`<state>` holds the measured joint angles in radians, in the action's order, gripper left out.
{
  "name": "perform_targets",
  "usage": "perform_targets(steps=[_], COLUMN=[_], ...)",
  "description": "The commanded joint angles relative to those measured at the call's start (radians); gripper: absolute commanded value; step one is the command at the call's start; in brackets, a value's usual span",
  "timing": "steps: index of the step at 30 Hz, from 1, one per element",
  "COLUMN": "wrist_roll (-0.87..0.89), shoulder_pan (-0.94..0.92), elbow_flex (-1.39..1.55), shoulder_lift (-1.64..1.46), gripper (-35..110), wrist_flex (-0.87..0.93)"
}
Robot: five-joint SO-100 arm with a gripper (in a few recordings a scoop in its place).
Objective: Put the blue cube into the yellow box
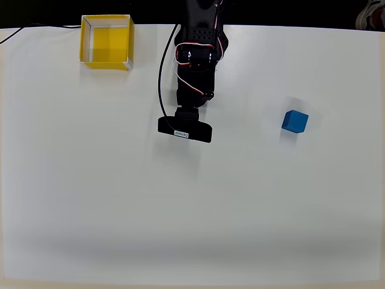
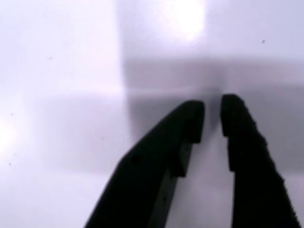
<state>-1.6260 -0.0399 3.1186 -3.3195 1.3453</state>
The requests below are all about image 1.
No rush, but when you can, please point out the black webcam with white label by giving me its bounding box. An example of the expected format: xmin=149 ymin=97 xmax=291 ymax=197
xmin=157 ymin=116 xmax=214 ymax=143

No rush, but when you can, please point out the white and red sneaker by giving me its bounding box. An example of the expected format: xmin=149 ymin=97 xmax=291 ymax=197
xmin=355 ymin=0 xmax=385 ymax=31

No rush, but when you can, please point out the thin black cable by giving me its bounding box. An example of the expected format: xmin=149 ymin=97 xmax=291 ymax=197
xmin=0 ymin=22 xmax=82 ymax=45

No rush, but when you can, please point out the blue cube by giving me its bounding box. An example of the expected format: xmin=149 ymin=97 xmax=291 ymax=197
xmin=281 ymin=110 xmax=310 ymax=134

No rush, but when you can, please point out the yellow open cardboard box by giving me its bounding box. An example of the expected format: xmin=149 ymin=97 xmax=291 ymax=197
xmin=79 ymin=14 xmax=135 ymax=72

